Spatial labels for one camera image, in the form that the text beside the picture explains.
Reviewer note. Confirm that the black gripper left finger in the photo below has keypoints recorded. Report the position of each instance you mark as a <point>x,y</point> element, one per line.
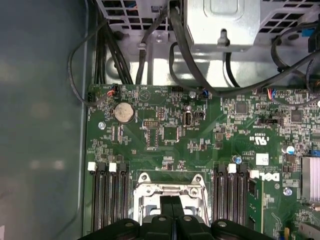
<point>155,227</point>

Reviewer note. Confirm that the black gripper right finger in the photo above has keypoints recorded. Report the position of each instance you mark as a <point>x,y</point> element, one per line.
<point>192,227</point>

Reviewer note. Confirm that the metal socket cover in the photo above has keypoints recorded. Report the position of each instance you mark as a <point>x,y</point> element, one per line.
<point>175,191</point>

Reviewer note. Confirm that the CPU socket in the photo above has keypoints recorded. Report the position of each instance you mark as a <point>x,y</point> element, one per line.
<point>145,180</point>

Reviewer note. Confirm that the black RAM slot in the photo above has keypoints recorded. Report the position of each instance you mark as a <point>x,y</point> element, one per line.
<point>241,200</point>
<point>230,200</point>
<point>105,200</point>
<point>95,200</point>
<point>220,200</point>
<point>115,200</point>
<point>125,200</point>

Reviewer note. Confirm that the green RAM stick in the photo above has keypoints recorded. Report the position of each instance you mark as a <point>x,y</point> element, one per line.
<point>256,200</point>

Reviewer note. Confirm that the green motherboard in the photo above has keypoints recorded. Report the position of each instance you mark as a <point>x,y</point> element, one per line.
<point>200,140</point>

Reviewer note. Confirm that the round coin battery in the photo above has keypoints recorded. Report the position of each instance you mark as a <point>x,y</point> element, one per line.
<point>123,112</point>

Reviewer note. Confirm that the silver chipset heatsink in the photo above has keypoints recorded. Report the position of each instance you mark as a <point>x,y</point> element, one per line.
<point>311,180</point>

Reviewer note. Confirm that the silver drive cage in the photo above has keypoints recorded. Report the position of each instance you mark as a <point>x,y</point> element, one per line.
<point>225,25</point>

